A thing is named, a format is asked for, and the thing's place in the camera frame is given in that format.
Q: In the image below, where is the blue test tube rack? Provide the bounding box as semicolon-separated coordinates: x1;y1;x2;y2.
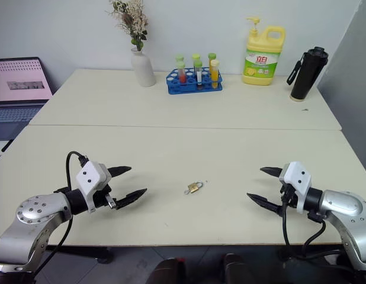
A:
165;67;224;96

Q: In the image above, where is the dried flower bouquet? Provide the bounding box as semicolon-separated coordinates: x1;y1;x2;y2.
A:
105;0;150;52

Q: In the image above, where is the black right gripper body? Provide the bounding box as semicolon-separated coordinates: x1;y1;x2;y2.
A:
277;182;298;219

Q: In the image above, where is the yellow-capped orange liquid tube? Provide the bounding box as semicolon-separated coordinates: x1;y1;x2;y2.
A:
210;59;221;89

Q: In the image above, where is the black thermos bottle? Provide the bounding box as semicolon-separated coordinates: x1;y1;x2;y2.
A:
286;46;330;102

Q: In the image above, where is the yellow detergent pump bottle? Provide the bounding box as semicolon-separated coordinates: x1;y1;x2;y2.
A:
241;17;287;87

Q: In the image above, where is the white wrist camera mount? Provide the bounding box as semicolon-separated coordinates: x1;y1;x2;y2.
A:
278;161;313;214
75;161;113;214

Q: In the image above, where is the green-capped red liquid tube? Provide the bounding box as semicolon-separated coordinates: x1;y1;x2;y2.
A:
176;60;188;85

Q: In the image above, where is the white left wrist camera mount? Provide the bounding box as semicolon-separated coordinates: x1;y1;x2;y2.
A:
75;161;113;214

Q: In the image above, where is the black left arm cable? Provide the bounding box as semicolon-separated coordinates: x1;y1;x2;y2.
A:
31;151;89;279

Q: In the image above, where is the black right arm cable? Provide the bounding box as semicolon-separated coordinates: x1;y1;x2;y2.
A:
280;189;344;262

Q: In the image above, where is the dark rounded shape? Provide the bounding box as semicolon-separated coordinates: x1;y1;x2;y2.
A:
147;257;187;284
220;253;257;284

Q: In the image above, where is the green-capped clear liquid tube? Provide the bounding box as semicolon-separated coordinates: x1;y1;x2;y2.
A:
193;60;204;90

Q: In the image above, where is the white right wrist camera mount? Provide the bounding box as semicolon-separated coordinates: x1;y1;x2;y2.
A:
278;161;313;214

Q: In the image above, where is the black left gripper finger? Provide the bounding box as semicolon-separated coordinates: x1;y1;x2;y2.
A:
114;188;148;211
107;165;133;179

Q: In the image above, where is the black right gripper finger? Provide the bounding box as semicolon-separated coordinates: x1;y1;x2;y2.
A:
246;192;283;218
259;166;283;179

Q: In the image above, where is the white ceramic vase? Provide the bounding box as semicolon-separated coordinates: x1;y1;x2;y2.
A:
130;47;157;88

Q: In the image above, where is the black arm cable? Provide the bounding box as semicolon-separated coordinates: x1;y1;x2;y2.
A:
280;189;344;262
31;151;89;279

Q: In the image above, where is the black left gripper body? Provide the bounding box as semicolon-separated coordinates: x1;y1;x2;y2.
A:
92;166;118;210

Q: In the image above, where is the small brass padlock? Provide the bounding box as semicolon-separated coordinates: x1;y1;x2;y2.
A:
187;180;204;195

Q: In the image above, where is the open laptop computer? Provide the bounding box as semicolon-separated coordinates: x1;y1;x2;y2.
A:
0;56;55;143

